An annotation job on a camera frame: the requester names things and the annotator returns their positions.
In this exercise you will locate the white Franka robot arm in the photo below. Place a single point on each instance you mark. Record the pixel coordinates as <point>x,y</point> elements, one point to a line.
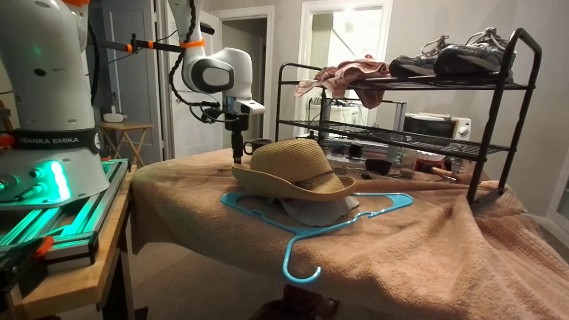
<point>46,71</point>

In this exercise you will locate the tan straw hat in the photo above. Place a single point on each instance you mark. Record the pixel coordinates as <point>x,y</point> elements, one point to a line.
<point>295,166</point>

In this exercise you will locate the brown blanket table cover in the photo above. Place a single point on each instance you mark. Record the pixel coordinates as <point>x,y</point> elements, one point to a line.
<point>414,267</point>

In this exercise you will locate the blue plastic clothes hanger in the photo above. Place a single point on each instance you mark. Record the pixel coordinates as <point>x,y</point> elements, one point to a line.
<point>302,231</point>

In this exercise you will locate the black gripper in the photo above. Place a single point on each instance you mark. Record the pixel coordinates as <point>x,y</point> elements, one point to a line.
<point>237,123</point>

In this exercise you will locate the black shoes on rack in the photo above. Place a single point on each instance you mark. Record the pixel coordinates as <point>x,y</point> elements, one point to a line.
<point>473,59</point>

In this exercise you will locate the white toaster oven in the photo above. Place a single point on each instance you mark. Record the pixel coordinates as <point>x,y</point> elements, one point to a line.
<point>438,125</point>

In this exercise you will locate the wooden folding tray table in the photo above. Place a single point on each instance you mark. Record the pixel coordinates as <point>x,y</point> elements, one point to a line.
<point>125,126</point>

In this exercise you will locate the black metal shoe rack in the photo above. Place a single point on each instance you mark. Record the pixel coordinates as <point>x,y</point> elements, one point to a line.
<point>450,86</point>

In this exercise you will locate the orange white striped cloth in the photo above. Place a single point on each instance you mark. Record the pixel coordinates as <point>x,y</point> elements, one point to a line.
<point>349,73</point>

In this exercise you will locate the small white bowl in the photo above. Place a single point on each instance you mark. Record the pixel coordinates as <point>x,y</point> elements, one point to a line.
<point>114,118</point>

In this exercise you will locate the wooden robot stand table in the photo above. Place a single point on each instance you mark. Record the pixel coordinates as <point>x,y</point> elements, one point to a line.
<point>71,285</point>

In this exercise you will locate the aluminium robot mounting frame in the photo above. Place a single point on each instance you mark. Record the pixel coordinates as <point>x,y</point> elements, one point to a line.
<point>77,219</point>

